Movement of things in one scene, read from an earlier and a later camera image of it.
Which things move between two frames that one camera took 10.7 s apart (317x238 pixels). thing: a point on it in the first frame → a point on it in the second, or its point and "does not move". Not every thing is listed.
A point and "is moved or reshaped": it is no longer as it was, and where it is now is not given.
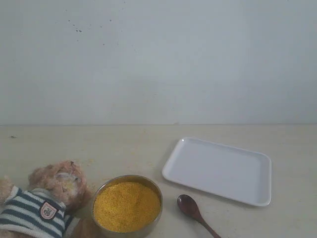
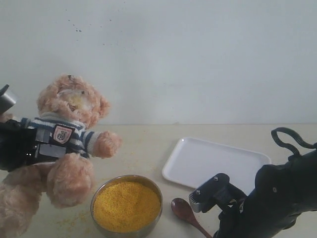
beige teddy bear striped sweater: [57, 194] is moved or reshaped
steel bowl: [127, 206] does not move
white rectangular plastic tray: [239, 175] does not move
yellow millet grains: [122, 206] does not move
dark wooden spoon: [187, 204] → [184, 210]
